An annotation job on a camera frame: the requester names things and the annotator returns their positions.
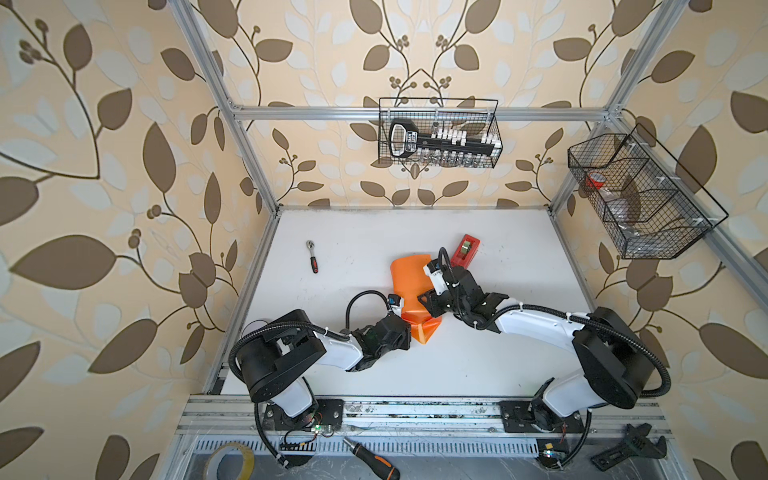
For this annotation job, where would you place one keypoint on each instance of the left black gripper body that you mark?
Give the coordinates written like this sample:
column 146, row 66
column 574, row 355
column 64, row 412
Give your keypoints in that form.
column 402, row 343

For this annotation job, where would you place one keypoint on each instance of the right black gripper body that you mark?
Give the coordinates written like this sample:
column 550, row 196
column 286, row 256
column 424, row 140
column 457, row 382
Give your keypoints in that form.
column 457, row 308

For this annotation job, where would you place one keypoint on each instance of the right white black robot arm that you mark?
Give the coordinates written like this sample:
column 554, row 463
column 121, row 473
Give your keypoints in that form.
column 614, row 367

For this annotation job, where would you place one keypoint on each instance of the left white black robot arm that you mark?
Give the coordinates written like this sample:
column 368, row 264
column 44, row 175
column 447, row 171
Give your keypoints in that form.
column 271, row 359

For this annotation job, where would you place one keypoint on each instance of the red tape dispenser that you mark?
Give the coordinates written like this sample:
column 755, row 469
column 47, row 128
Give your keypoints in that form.
column 465, row 251

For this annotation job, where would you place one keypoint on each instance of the orange black screwdriver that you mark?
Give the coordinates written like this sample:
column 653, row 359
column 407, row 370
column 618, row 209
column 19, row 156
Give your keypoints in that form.
column 380, row 466

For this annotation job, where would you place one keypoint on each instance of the black socket set holder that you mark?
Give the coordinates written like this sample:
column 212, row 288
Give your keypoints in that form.
column 404, row 139

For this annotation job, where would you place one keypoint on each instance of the red cap plastic bottle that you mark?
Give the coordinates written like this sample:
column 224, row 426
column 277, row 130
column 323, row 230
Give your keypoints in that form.
column 619, row 206

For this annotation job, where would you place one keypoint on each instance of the yellowish packing tape roll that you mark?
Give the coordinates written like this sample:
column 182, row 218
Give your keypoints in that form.
column 233, row 460

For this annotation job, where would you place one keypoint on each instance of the red handled ratchet wrench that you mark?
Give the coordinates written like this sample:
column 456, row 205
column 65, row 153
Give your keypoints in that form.
column 313, row 260

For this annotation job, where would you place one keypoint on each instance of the back black wire basket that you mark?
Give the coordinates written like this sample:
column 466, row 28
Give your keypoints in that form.
column 475, row 116

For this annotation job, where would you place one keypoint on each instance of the black wire basket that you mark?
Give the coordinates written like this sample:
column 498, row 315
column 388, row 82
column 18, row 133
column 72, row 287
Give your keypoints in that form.
column 676, row 210
column 475, row 116

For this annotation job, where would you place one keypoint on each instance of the right black wire basket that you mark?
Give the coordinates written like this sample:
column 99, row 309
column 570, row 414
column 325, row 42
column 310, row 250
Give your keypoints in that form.
column 676, row 210

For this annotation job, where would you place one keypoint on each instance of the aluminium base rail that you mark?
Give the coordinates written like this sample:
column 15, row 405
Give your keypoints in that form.
column 380, row 416

